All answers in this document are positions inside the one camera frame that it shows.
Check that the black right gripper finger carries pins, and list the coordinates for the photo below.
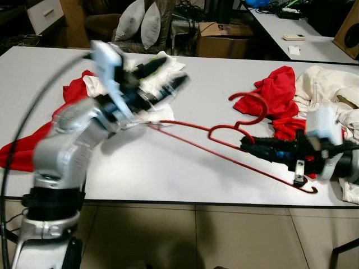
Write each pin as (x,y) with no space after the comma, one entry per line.
(266,154)
(263,143)

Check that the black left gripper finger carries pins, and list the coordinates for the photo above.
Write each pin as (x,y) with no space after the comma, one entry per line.
(151,67)
(171,87)

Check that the white cartoon print T-shirt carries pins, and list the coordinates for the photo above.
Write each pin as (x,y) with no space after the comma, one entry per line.
(171,64)

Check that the red clothes hanger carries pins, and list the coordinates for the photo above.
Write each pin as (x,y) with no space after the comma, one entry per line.
(266,106)

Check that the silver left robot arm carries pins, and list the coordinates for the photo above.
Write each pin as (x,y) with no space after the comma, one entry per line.
(61,151)

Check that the grey pillow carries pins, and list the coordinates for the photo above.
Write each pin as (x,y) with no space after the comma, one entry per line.
(130,19)
(150,25)

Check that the red garment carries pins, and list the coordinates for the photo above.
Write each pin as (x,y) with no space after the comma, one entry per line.
(28,145)
(275,89)

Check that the cardboard box with black print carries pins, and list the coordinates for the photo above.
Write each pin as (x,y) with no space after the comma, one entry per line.
(224,45)

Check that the brown armchair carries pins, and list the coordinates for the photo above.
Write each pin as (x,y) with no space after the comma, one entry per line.
(98,25)

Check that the cream white jacket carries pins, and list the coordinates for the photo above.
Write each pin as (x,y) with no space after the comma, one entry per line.
(325,84)

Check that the white table with black legs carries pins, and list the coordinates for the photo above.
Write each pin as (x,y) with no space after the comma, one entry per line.
(168,168)

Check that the white paper slip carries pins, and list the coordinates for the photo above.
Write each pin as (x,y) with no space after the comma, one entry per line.
(294,50)

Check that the white desk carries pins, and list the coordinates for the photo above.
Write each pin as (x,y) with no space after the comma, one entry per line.
(320,47)

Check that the white remote control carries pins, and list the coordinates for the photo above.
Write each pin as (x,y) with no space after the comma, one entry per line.
(294,37)

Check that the wooden speaker with black face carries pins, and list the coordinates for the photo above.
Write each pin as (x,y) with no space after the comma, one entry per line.
(349,33)

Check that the white drawer unit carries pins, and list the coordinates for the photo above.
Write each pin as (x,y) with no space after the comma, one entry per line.
(45,14)

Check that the blue plastic item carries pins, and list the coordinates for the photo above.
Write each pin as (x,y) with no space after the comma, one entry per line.
(257,3)

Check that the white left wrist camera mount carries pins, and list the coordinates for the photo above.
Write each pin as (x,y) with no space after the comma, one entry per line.
(109,67)

